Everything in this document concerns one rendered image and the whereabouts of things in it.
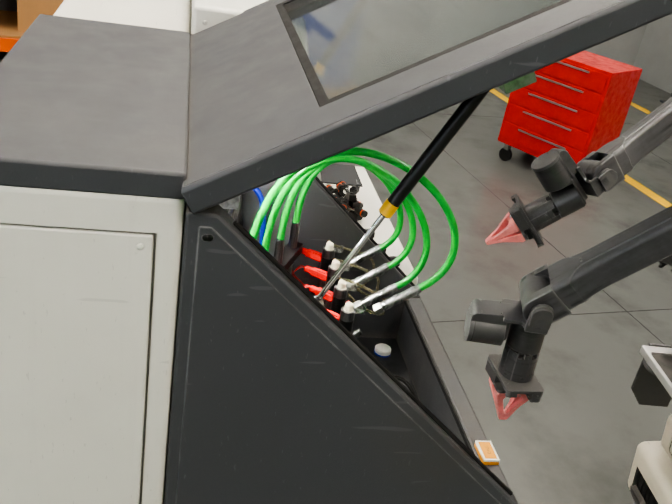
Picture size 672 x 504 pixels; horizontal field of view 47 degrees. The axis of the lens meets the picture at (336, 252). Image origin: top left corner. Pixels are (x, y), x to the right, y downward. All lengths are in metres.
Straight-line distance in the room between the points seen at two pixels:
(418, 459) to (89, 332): 0.53
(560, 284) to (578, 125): 4.36
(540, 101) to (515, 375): 4.45
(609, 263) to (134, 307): 0.67
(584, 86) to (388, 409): 4.51
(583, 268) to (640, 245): 0.09
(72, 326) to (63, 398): 0.12
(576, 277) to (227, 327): 0.52
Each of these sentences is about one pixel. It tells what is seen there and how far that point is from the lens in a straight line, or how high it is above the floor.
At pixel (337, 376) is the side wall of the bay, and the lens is 1.08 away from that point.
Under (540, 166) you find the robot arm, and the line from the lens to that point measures 1.51.
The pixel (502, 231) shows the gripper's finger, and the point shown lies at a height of 1.24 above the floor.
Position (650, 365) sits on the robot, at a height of 1.03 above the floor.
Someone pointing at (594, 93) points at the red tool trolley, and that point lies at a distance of 5.46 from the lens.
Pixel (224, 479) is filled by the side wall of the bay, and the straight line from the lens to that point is 1.19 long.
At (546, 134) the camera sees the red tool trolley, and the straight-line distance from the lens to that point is 5.66.
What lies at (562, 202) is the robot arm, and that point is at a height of 1.33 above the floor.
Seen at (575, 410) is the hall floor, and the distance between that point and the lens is 3.35.
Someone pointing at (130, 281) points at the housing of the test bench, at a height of 1.35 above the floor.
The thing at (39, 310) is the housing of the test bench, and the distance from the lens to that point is 1.02.
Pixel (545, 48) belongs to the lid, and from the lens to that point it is 0.92.
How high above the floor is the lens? 1.86
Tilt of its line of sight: 27 degrees down
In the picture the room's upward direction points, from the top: 10 degrees clockwise
